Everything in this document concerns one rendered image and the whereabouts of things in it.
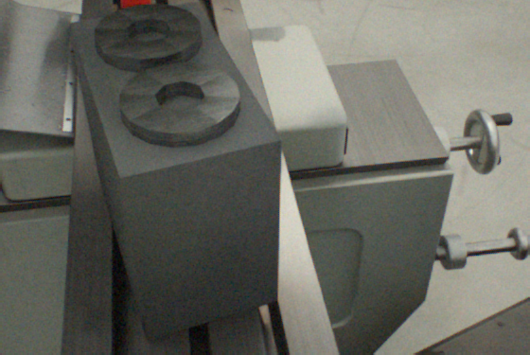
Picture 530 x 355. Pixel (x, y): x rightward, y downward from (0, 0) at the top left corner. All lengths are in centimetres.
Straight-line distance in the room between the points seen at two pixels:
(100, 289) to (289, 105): 47
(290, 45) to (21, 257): 53
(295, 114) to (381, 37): 187
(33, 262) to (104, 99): 61
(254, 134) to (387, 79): 77
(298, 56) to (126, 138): 66
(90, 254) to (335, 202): 50
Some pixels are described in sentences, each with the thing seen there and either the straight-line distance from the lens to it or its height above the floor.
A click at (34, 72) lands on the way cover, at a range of 107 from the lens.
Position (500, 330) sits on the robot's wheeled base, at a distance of 115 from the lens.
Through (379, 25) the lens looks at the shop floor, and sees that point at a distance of 296.
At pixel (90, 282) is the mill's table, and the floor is 97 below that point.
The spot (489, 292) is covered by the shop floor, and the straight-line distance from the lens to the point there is 198.
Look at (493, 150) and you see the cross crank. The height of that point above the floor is 69.
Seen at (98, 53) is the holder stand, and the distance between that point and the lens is 62.
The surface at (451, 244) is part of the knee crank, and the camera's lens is 127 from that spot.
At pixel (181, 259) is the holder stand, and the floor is 106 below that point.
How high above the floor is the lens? 148
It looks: 40 degrees down
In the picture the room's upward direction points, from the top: straight up
